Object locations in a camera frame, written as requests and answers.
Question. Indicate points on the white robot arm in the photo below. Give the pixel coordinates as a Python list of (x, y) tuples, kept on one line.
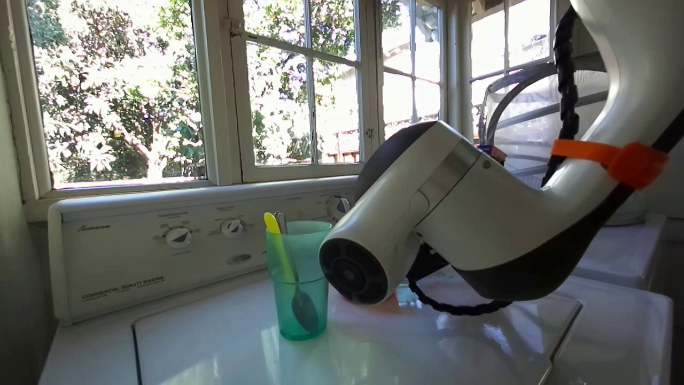
[(483, 206)]

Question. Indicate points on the white washer dial knob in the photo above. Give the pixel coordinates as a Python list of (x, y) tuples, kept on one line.
[(337, 209), (234, 228), (175, 236)]

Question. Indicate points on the green translucent plastic cup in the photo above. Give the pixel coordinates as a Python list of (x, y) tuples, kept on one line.
[(310, 247)]

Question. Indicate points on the oval washer panel button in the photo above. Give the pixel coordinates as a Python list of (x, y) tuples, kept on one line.
[(240, 260)]

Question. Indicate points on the white framed window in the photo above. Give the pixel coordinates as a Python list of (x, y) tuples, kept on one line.
[(221, 92)]

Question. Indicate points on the white washer lid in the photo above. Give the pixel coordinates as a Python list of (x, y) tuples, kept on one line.
[(398, 350)]

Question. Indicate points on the white washer control panel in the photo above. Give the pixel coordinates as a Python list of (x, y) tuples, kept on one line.
[(115, 248)]

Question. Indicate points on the white dryer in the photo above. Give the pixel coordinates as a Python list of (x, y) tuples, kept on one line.
[(626, 248)]

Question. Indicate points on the white washing machine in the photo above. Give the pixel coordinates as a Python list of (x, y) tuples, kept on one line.
[(626, 328)]

